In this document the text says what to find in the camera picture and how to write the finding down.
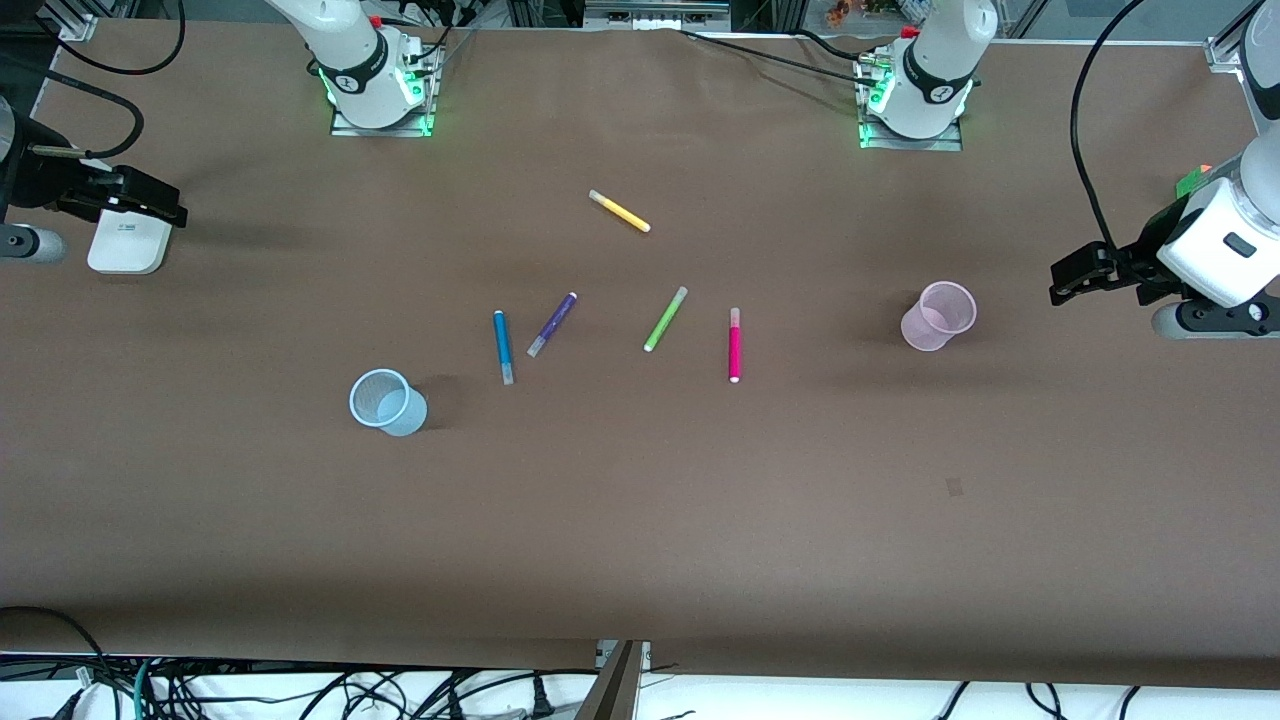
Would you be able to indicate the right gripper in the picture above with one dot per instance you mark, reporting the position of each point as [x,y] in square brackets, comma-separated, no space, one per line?
[48,183]

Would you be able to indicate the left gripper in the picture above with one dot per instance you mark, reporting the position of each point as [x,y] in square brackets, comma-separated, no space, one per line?
[1138,261]

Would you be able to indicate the blue marker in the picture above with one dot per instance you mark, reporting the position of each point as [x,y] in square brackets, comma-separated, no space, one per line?
[503,345]

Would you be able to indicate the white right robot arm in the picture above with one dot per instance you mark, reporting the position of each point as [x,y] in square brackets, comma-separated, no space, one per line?
[350,50]

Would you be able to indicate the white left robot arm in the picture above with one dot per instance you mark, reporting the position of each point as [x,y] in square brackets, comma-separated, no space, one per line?
[940,50]

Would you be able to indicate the green orange tag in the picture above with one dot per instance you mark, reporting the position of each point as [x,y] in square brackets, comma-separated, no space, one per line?
[1192,182]

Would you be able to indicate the light pink plastic cup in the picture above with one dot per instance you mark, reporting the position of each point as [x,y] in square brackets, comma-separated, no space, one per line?
[935,320]

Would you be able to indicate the light blue plastic cup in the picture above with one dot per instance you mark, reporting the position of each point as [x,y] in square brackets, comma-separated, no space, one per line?
[400,410]

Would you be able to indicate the pink marker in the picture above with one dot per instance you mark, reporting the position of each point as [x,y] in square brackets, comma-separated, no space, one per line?
[735,350]

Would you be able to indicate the purple marker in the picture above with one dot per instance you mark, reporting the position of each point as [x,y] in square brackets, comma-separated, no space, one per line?
[552,325]

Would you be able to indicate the green marker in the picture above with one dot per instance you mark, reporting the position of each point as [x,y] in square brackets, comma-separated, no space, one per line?
[665,320]

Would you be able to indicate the yellow marker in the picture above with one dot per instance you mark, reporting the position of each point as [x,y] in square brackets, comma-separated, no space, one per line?
[620,211]

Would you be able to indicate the grey metal box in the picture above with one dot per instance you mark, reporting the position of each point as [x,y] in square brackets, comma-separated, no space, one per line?
[655,12]

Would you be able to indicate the brown paper table cover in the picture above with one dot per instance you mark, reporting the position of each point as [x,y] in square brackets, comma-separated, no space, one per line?
[640,520]

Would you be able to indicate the black power plug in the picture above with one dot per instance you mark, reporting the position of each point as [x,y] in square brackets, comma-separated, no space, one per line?
[541,700]

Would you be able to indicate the metal table leg bracket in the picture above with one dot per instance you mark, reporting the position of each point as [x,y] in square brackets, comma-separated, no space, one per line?
[615,685]

